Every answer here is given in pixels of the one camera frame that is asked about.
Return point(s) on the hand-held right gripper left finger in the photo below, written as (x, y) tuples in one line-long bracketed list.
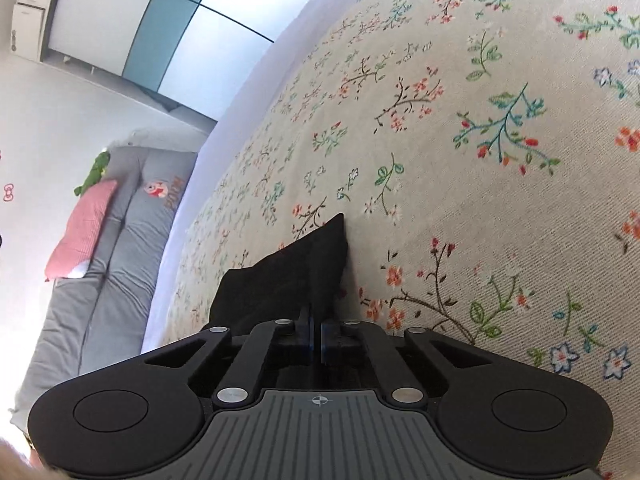
[(311, 337)]

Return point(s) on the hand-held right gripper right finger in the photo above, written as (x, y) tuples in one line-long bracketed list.
[(325, 340)]

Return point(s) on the black pants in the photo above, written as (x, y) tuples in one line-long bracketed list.
[(290, 280)]

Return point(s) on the grey floor mattress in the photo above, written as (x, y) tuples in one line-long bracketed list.
[(115, 260)]

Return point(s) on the floral printed blanket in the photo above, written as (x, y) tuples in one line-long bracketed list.
[(450, 160)]

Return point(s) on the purple bed sheet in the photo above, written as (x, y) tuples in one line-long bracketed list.
[(240, 121)]

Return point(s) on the pink checked pillow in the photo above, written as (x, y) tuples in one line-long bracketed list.
[(80, 230)]

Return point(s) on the green plush toy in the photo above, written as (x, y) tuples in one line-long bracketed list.
[(92, 175)]

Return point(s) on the pink bow sticker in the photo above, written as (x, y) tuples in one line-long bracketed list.
[(9, 192)]

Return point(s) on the white and teal wardrobe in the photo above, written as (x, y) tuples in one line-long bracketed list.
[(175, 20)]

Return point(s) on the white cabinet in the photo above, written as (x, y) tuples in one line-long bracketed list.
[(32, 25)]

